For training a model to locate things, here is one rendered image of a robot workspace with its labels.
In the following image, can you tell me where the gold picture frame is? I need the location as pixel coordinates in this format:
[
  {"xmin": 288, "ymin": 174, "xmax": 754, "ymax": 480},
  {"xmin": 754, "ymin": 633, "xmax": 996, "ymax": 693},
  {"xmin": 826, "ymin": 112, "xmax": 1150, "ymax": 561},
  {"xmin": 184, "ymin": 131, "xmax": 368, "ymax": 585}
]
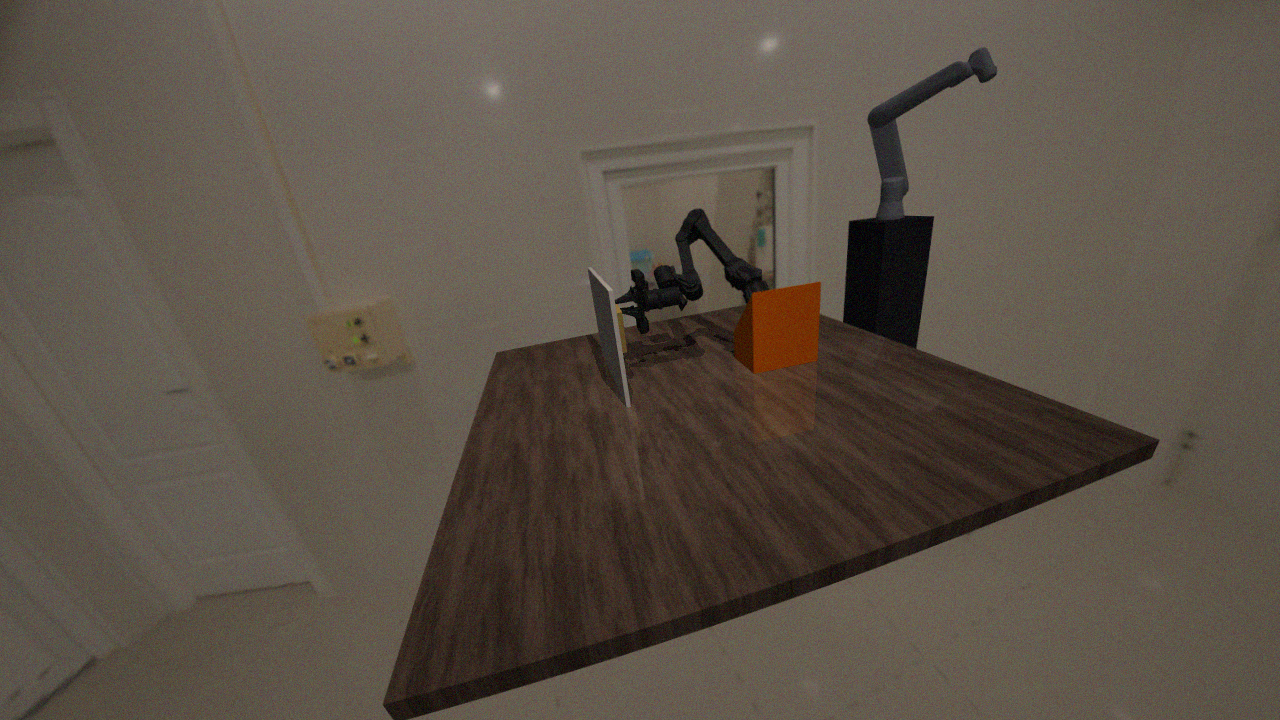
[{"xmin": 614, "ymin": 304, "xmax": 627, "ymax": 354}]

